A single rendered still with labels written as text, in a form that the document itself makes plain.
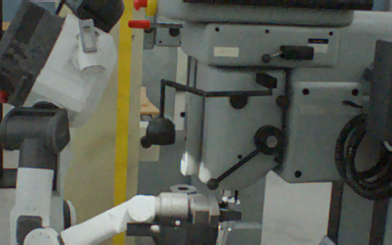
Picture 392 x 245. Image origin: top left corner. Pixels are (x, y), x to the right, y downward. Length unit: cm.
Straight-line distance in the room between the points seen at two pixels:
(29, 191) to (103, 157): 176
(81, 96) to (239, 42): 48
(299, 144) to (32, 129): 66
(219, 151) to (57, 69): 49
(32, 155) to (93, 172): 177
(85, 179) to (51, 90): 174
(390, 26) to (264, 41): 33
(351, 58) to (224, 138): 36
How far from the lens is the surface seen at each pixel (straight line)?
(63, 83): 183
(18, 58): 183
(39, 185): 176
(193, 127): 169
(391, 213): 181
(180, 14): 154
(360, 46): 172
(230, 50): 158
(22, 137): 178
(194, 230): 218
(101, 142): 348
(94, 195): 356
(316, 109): 168
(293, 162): 170
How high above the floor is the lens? 185
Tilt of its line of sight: 13 degrees down
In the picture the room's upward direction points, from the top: 3 degrees clockwise
